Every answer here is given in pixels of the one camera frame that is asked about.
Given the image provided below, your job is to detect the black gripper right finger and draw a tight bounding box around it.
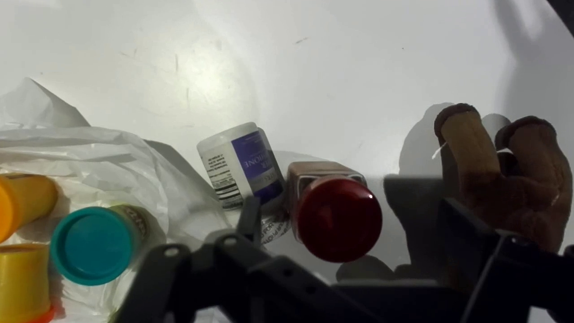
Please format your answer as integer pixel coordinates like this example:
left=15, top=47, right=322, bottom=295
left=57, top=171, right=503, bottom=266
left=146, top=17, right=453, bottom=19
left=437, top=198, right=574, bottom=323

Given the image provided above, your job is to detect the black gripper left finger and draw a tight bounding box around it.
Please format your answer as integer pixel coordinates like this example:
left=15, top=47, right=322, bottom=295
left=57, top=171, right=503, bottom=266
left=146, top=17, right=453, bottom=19
left=112, top=198, right=466, bottom=323

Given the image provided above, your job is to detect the brown plush moose toy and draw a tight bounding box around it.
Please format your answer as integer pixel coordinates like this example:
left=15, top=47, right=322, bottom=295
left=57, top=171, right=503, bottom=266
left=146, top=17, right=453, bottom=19
left=433, top=105, right=571, bottom=254

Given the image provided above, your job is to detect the small white plastic bottle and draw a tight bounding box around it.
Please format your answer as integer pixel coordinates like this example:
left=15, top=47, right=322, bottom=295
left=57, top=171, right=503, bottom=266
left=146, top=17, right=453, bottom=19
left=197, top=123, right=284, bottom=207

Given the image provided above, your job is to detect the spice jar orange lid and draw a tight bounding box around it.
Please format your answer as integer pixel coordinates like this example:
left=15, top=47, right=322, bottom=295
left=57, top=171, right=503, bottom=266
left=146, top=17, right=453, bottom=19
left=286, top=162, right=381, bottom=263

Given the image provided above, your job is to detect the teal lid dough tub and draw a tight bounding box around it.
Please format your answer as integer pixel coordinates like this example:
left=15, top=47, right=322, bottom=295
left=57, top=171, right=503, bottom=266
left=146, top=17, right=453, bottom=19
left=49, top=205, right=150, bottom=286

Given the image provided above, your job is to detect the yellow tub orange lid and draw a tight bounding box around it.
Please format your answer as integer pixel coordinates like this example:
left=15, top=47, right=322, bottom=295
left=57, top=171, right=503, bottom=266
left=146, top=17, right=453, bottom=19
left=0, top=245, right=53, bottom=323

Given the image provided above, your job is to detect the orange lid dough tub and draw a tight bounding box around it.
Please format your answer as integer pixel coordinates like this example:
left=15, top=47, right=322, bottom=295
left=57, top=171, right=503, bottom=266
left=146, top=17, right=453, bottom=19
left=0, top=175, right=58, bottom=243

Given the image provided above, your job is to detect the white plastic bag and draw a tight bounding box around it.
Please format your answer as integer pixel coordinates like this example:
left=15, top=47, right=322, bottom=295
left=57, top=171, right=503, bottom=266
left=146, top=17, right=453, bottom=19
left=0, top=78, right=240, bottom=320

